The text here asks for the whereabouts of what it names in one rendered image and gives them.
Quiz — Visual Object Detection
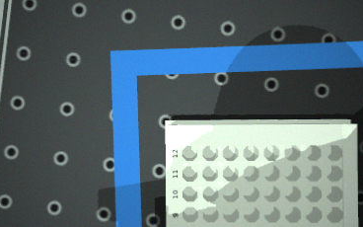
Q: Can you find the white multi-well plate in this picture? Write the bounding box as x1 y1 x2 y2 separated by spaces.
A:
166 119 358 227

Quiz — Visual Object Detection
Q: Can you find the blue tape marking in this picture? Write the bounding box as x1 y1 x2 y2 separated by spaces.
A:
110 41 363 227

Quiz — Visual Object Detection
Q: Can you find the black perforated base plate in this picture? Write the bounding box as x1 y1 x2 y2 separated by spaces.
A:
0 0 363 227

